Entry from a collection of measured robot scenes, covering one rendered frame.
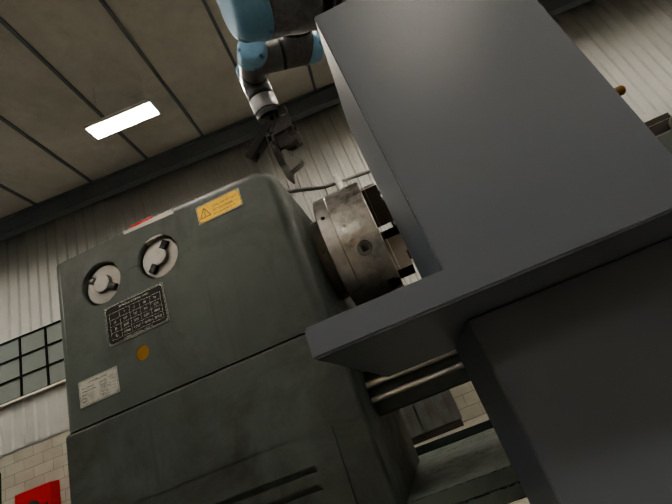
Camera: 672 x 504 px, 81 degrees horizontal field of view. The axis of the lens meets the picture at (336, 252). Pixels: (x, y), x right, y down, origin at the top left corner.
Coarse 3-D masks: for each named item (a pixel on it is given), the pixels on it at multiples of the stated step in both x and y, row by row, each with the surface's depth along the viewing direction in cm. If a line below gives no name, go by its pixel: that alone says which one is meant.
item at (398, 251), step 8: (384, 240) 99; (392, 240) 98; (400, 240) 98; (392, 248) 97; (400, 248) 96; (392, 256) 95; (400, 256) 95; (408, 256) 94; (400, 264) 93; (408, 264) 92; (400, 272) 93; (408, 272) 94; (392, 280) 92; (400, 280) 93
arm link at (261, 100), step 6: (258, 96) 107; (264, 96) 107; (270, 96) 108; (252, 102) 108; (258, 102) 107; (264, 102) 107; (270, 102) 107; (276, 102) 108; (252, 108) 109; (258, 108) 107
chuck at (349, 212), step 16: (336, 192) 99; (352, 192) 94; (336, 208) 92; (352, 208) 91; (368, 208) 89; (336, 224) 90; (352, 224) 89; (368, 224) 88; (352, 240) 88; (368, 240) 88; (352, 256) 88; (368, 256) 88; (384, 256) 88; (368, 272) 89; (384, 272) 90; (368, 288) 92; (384, 288) 93
